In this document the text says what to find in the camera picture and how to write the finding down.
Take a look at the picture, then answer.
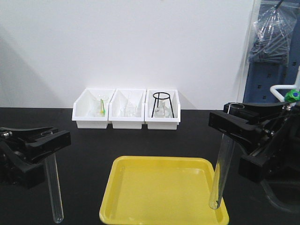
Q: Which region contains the thin glass test tube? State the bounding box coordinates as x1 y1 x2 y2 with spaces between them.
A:
45 141 64 224

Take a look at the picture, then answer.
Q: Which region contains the white left storage bin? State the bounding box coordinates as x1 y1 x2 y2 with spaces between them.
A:
72 88 115 129

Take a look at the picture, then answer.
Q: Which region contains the yellow plastic tray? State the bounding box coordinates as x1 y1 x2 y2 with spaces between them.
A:
99 156 229 225

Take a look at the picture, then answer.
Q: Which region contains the black lab sink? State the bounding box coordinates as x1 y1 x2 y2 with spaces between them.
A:
261 180 300 214

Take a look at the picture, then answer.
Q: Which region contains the clear plastic bag of tubes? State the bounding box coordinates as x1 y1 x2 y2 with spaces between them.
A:
248 0 300 67

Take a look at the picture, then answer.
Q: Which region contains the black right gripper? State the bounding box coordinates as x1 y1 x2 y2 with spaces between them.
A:
209 102 300 183

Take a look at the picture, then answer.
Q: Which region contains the clear glass flask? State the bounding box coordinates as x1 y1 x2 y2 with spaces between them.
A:
153 100 172 118

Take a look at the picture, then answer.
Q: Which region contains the blue pegboard rack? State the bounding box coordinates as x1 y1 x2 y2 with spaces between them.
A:
243 0 300 103

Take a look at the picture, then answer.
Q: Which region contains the white lab faucet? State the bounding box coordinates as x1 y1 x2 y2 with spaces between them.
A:
270 67 300 104

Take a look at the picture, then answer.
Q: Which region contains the white middle storage bin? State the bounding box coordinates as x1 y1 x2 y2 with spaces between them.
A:
108 89 146 129

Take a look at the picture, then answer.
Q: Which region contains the white right storage bin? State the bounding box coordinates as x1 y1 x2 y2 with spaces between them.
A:
144 89 181 130

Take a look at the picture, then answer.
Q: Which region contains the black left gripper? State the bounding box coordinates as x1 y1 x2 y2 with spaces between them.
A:
0 127 71 189

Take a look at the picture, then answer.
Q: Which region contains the clear glass beaker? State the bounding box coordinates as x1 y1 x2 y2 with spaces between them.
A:
120 103 137 117

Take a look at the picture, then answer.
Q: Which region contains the glass beaker with green stirrer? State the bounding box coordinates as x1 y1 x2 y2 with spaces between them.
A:
96 95 109 117

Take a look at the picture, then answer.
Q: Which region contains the black wire tripod stand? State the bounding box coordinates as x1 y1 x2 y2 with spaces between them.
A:
151 91 174 118

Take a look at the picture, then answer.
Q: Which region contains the white storage bin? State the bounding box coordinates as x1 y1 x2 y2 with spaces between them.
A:
72 88 115 129
144 89 181 130
108 89 146 129

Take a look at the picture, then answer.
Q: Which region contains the wide glass test tube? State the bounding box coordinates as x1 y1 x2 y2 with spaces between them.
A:
209 134 235 210

